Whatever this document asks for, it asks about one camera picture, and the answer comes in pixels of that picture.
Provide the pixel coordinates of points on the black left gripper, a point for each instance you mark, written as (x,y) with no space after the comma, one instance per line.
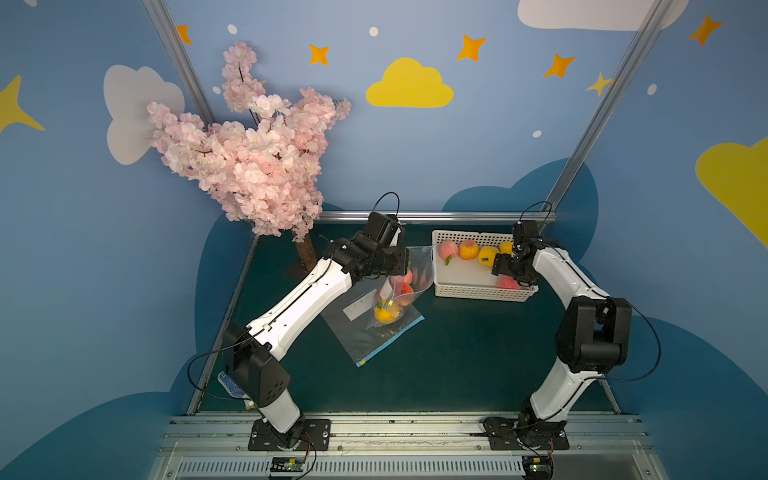
(395,261)

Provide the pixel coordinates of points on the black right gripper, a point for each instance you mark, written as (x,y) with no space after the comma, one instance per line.
(507,267)

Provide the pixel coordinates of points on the clear zip-top bag blue zipper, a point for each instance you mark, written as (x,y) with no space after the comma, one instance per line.
(420,262)

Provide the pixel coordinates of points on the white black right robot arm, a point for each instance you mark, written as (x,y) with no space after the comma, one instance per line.
(592,338)

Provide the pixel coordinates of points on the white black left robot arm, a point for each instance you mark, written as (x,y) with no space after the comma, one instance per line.
(252,354)

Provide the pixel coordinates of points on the yellow peach back middle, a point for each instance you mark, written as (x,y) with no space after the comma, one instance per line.
(487,255)

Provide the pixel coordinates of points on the orange wrinkled peach back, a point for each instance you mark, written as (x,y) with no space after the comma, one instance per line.
(468,250)

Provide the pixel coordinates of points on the white perforated plastic basket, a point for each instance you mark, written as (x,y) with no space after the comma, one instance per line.
(469,279)

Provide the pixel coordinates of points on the pink blossom artificial tree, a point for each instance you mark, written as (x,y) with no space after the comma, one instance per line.
(265,174)

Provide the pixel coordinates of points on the white blue dotted work glove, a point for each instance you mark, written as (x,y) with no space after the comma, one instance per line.
(231,388)

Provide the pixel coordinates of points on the left green circuit board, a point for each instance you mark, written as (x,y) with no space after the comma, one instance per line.
(286,466)

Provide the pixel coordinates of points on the aluminium frame rail back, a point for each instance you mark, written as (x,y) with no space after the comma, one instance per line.
(441,217)

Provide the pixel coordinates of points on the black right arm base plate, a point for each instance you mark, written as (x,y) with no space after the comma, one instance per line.
(506,434)

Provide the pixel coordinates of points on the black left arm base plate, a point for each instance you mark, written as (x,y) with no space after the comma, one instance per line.
(313,434)

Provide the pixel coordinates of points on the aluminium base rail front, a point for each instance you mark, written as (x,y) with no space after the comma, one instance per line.
(415,445)

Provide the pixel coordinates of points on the aluminium frame post right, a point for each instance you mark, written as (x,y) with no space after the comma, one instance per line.
(640,46)

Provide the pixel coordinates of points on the aluminium frame post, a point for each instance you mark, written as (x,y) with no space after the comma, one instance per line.
(165,26)
(640,46)

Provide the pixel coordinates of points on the aluminium frame post left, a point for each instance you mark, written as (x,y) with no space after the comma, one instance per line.
(165,26)

